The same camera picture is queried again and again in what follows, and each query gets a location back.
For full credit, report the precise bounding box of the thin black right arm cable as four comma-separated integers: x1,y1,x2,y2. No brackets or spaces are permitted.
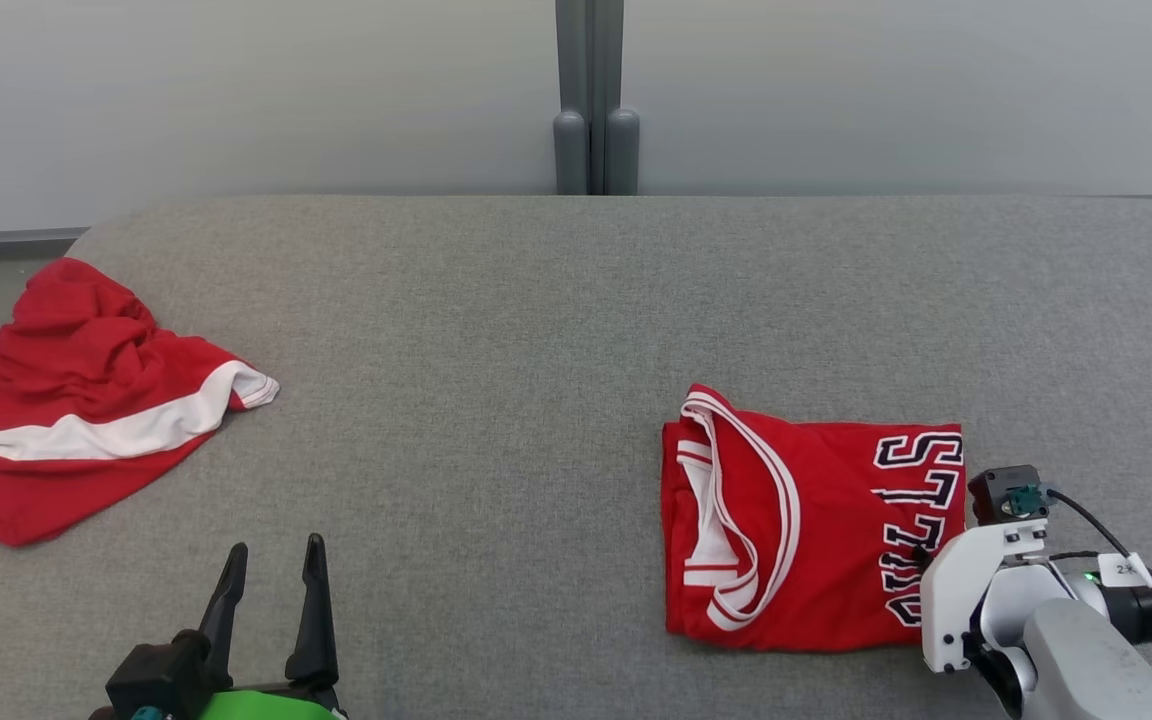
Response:
1048,548,1152,701

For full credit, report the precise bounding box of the white cable label tag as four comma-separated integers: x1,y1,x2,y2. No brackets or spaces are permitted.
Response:
1097,552,1152,589

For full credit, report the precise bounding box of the red basketball jersey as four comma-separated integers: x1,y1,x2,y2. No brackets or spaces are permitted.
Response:
662,384,968,654

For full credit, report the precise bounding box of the red shorts white stripe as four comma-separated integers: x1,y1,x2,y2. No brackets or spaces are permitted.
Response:
0,258,281,548

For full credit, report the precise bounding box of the grey partition post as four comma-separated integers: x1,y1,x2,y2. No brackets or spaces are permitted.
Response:
553,0,641,196

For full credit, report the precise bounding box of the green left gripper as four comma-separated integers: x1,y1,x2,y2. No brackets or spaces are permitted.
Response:
198,533,349,720

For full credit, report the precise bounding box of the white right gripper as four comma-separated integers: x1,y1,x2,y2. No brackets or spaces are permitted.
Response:
910,520,1050,674

